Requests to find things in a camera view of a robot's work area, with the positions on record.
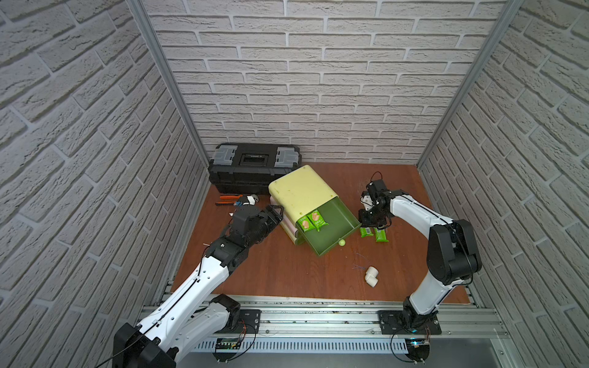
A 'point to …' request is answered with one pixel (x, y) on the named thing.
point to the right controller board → (418, 349)
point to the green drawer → (340, 223)
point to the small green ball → (341, 242)
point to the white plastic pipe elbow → (371, 276)
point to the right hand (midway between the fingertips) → (366, 223)
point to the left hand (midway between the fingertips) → (284, 208)
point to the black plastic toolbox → (248, 168)
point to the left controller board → (226, 343)
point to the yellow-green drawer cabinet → (299, 192)
